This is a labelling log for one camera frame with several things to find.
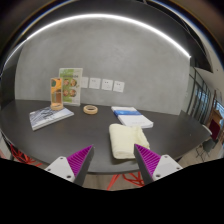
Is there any beige tape roll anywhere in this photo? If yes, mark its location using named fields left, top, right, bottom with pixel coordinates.
left=82, top=104, right=99, bottom=116

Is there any white wall socket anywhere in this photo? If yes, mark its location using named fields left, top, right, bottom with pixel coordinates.
left=88, top=77, right=102, bottom=90
left=112, top=80, right=126, bottom=94
left=80, top=76, right=90, bottom=89
left=101, top=78, right=114, bottom=92

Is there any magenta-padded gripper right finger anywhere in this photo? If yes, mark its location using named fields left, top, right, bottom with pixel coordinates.
left=133, top=143, right=184, bottom=186

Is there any red metal chair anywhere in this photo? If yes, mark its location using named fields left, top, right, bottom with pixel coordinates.
left=9, top=143, right=44, bottom=167
left=106, top=171, right=146, bottom=192

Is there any dark chair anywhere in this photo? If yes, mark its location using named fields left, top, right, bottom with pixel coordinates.
left=195, top=137, right=218, bottom=162

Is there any white and blue book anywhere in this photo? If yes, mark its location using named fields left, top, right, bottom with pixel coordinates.
left=110, top=105, right=155, bottom=130

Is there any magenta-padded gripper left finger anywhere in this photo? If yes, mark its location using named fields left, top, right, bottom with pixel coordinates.
left=44, top=144, right=96, bottom=187

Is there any black framed glass partition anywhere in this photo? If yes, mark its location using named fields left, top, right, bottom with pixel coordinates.
left=185, top=65, right=224, bottom=129

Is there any green menu sign stand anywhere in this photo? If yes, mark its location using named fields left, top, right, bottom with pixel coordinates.
left=58, top=67, right=84, bottom=107

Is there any grey printed book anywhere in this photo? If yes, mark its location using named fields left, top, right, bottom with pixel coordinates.
left=28, top=105, right=75, bottom=132

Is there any curved ceiling light strip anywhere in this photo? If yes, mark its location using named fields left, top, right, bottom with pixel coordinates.
left=3, top=13, right=192, bottom=66

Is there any cream towel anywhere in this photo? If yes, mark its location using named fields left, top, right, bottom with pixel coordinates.
left=108, top=123, right=151, bottom=160

